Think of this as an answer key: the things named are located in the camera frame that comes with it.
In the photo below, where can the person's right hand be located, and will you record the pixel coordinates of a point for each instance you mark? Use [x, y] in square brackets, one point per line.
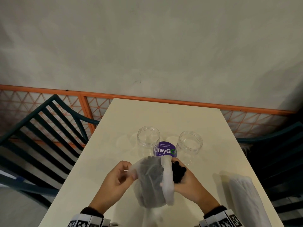
[191, 189]

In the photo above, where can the person's left hand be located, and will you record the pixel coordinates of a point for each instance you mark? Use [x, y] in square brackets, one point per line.
[111, 186]

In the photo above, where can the person's left thumb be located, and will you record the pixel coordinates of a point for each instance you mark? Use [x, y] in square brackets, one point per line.
[132, 175]

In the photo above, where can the person's right fingers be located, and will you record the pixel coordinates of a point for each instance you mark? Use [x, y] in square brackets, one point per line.
[178, 161]

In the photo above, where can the handful of black beads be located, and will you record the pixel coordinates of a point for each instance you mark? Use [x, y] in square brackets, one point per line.
[178, 173]

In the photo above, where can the white mesh bag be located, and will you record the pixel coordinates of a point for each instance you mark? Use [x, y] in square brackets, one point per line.
[151, 182]

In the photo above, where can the round purple sticker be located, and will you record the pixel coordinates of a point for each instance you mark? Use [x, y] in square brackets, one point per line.
[165, 148]

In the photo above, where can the clear plastic jar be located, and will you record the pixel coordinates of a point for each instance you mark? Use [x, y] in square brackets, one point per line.
[148, 139]
[189, 145]

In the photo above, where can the left wrist marker band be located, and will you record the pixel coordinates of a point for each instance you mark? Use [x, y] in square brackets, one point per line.
[88, 222]

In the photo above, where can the wrist marker band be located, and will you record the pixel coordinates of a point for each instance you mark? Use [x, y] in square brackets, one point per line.
[222, 221]
[88, 222]

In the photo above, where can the orange lattice railing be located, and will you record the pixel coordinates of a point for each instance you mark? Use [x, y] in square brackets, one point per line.
[146, 99]

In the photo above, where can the right wrist marker band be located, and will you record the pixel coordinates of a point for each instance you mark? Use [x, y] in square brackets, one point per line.
[222, 221]

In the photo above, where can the white cloth bag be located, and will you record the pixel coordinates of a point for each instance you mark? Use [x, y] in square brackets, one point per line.
[246, 200]

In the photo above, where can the dark teal slatted chair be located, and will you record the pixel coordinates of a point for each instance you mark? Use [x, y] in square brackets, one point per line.
[35, 144]
[279, 167]

